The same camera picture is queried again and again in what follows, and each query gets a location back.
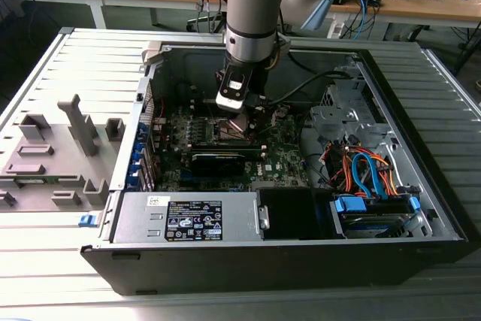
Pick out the blue plastic case latch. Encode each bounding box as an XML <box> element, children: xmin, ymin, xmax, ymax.
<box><xmin>77</xmin><ymin>213</ymin><xmax>99</xmax><ymax>229</ymax></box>

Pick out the black graphics card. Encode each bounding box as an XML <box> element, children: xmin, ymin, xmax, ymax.
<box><xmin>190</xmin><ymin>152</ymin><xmax>246</xmax><ymax>178</ymax></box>

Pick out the orange data wire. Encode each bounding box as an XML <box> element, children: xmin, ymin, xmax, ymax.
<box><xmin>377</xmin><ymin>155</ymin><xmax>402</xmax><ymax>197</ymax></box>

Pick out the blue data wire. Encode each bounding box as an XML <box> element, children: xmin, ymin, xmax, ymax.
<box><xmin>351</xmin><ymin>152</ymin><xmax>394</xmax><ymax>198</ymax></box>

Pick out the thick black camera cable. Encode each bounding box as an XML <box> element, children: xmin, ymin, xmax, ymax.
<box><xmin>255</xmin><ymin>71</ymin><xmax>352</xmax><ymax>108</ymax></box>

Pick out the silver CPU chip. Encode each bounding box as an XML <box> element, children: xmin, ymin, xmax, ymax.
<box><xmin>229</xmin><ymin>112</ymin><xmax>251</xmax><ymax>135</ymax></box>

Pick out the silver disk bay cage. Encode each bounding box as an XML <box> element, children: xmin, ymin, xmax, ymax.
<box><xmin>308</xmin><ymin>63</ymin><xmax>398</xmax><ymax>149</ymax></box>

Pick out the CPU socket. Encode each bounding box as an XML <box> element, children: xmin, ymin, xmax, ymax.
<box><xmin>212</xmin><ymin>117</ymin><xmax>259</xmax><ymax>146</ymax></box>

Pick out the hard disk blue carrier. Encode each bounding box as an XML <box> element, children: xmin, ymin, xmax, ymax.
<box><xmin>329</xmin><ymin>193</ymin><xmax>424</xmax><ymax>240</ymax></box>

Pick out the grey part rack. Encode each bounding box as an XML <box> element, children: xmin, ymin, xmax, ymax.
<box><xmin>0</xmin><ymin>93</ymin><xmax>127</xmax><ymax>213</ymax></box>

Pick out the black PC case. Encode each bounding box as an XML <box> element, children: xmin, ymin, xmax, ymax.
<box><xmin>80</xmin><ymin>40</ymin><xmax>481</xmax><ymax>296</ymax></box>

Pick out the metal socket cover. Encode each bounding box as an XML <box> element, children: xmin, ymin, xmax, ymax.
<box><xmin>262</xmin><ymin>104</ymin><xmax>279</xmax><ymax>141</ymax></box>

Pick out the green motherboard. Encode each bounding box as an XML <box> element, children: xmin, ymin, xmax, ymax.
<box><xmin>153</xmin><ymin>102</ymin><xmax>313</xmax><ymax>192</ymax></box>

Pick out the red orange wire bundle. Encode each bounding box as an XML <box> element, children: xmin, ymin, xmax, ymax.
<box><xmin>325</xmin><ymin>146</ymin><xmax>354</xmax><ymax>187</ymax></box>

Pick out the silver power supply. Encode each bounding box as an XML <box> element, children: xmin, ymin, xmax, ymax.
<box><xmin>111</xmin><ymin>191</ymin><xmax>264</xmax><ymax>244</ymax></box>

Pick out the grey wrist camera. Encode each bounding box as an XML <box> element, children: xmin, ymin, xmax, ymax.
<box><xmin>276</xmin><ymin>33</ymin><xmax>293</xmax><ymax>65</ymax></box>

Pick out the green RAM stick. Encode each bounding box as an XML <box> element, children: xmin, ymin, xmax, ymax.
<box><xmin>192</xmin><ymin>144</ymin><xmax>264</xmax><ymax>159</ymax></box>
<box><xmin>14</xmin><ymin>177</ymin><xmax>49</xmax><ymax>186</ymax></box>

